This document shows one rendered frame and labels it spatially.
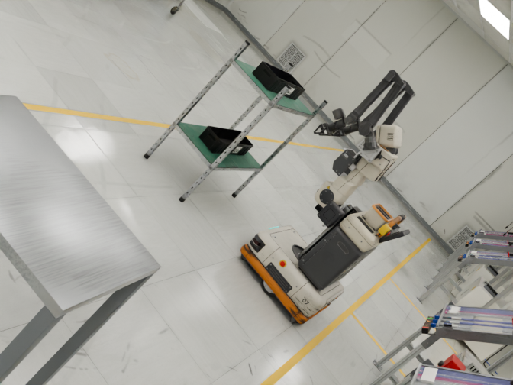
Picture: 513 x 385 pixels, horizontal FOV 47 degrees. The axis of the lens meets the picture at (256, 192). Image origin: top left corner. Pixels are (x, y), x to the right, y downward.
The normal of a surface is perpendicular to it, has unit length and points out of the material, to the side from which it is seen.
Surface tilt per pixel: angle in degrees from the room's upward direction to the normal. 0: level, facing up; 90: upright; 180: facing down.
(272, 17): 90
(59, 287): 0
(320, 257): 90
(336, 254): 90
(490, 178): 90
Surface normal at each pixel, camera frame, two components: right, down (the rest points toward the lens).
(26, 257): 0.67, -0.67
